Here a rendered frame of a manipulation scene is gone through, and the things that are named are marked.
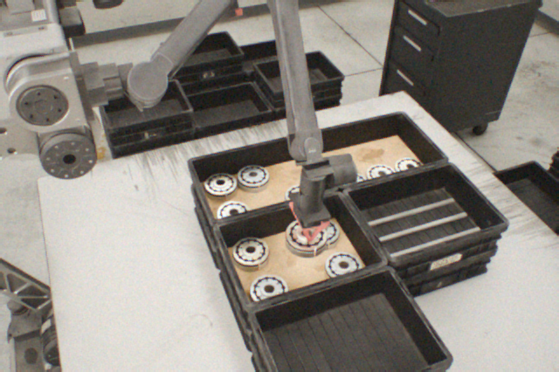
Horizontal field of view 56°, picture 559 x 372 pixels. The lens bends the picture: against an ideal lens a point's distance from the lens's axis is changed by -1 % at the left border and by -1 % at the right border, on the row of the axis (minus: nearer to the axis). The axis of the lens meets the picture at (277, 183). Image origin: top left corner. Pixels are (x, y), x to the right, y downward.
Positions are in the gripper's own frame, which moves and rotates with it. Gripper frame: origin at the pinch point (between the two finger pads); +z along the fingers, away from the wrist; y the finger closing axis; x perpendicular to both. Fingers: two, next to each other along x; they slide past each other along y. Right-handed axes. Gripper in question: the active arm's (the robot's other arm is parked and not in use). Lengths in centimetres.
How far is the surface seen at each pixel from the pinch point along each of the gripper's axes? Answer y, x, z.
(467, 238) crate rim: -7.0, -46.3, 11.6
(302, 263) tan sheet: 7.1, -3.6, 22.7
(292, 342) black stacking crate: -15.5, 8.3, 22.8
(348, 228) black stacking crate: 12.5, -19.9, 19.0
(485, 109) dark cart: 121, -170, 80
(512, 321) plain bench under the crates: -24, -58, 34
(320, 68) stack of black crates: 154, -75, 56
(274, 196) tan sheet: 35.7, -5.3, 23.1
